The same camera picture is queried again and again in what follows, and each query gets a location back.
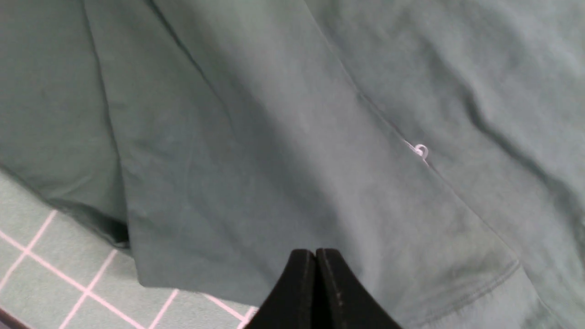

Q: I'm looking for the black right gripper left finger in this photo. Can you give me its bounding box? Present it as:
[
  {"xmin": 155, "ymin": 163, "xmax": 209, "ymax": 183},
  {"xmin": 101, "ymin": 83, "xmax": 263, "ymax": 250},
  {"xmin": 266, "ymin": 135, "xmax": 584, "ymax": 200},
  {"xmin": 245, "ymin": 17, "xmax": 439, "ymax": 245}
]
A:
[{"xmin": 246, "ymin": 249, "xmax": 316, "ymax": 329}]

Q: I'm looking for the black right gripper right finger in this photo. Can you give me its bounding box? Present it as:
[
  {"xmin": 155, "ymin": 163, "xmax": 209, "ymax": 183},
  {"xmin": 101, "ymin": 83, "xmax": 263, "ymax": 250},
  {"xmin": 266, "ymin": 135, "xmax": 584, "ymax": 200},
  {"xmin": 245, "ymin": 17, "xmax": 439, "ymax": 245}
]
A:
[{"xmin": 315, "ymin": 249, "xmax": 401, "ymax": 329}]

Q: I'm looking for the green long-sleeved shirt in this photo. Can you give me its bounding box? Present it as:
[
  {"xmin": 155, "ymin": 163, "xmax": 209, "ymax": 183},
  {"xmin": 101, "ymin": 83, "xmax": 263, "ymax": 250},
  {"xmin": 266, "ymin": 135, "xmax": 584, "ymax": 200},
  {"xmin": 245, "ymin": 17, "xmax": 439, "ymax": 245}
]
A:
[{"xmin": 1, "ymin": 0, "xmax": 584, "ymax": 329}]

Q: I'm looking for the green checkered tablecloth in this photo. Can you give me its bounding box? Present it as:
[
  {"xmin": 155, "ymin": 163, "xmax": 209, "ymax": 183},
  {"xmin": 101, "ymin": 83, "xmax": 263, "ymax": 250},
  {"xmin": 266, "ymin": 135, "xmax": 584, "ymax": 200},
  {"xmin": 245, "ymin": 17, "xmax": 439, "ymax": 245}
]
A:
[{"xmin": 0, "ymin": 175, "xmax": 255, "ymax": 329}]

